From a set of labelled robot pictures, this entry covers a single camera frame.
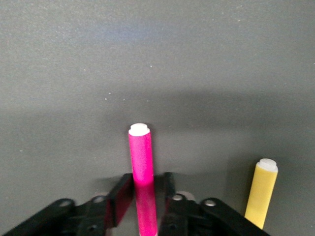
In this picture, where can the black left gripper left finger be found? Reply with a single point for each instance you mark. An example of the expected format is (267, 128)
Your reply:
(73, 218)

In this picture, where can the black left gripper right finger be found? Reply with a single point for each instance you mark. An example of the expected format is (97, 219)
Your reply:
(197, 218)

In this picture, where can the pink marker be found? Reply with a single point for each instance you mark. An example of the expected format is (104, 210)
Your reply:
(142, 157)

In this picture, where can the yellow marker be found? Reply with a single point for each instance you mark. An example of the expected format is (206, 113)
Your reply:
(261, 191)

